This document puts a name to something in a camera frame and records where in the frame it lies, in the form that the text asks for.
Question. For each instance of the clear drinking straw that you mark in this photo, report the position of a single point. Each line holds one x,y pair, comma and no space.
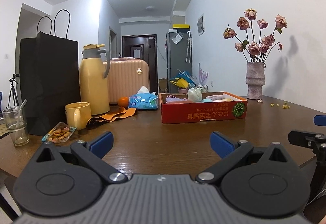
23,104

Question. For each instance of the orange brown cloth strip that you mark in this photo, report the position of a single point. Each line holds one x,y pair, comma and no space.
114,115

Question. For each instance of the red cardboard box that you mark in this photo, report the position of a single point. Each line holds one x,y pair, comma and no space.
198,113

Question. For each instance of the clear plastic sleeve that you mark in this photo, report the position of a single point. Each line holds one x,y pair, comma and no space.
177,38

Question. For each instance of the blue soft tissue pack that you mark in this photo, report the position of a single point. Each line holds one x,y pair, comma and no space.
142,103

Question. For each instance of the purple feather decoration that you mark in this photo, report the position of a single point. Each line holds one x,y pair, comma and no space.
203,75

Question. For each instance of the yellow plush toy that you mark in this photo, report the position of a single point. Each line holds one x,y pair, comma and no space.
227,99

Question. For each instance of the open cardboard carton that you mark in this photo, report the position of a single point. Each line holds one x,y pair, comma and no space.
163,85

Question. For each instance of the black paper bag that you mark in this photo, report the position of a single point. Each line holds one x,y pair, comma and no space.
48,81

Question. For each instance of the pink satin scrunchie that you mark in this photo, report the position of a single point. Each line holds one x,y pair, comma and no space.
175,99

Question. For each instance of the yellow box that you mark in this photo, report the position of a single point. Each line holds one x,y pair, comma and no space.
181,26

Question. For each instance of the dried pink roses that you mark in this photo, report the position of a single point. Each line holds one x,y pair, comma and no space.
254,48

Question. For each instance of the white folded umbrella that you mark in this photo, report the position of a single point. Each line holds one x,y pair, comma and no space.
188,48

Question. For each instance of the pile of blue yellow bags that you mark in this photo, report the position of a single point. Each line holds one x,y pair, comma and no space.
180,80

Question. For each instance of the grey refrigerator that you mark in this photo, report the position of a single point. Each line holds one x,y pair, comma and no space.
178,61

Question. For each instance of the pink ribbed suitcase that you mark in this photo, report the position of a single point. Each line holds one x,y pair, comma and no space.
127,81

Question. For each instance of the yellow thermos jug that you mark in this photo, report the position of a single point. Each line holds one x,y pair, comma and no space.
91,86

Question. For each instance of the small ceiling lamp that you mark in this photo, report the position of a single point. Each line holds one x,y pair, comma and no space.
150,7

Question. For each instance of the pale pink ceramic vase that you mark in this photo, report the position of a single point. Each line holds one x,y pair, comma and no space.
254,81

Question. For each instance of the orange fruit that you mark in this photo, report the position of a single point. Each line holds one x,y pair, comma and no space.
123,101

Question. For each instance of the clear drinking glass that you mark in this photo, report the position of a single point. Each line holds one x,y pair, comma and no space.
10,122

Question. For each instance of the scattered yellow crumbs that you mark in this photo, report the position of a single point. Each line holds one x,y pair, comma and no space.
285,106

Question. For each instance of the black camera tripod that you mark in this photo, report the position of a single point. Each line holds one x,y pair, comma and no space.
11,86

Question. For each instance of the clear snack packet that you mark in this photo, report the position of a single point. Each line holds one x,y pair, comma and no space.
59,133

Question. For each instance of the framed wall picture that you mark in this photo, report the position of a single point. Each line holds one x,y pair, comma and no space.
201,24

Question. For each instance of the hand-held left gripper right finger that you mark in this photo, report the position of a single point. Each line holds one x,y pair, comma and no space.
221,143

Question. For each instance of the dark brown entrance door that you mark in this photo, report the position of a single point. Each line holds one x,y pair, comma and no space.
138,45

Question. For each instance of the interior side door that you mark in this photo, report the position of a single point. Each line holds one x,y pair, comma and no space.
113,43

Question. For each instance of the fluffy pale purple headband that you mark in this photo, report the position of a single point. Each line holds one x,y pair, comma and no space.
216,97

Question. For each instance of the light blue plush toy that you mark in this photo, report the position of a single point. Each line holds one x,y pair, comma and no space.
210,99

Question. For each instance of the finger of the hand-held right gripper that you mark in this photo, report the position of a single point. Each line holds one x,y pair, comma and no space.
320,120
300,137

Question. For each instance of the yellow mug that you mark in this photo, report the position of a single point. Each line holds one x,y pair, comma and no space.
81,115

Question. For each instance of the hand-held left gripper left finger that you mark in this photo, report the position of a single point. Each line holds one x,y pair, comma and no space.
103,142

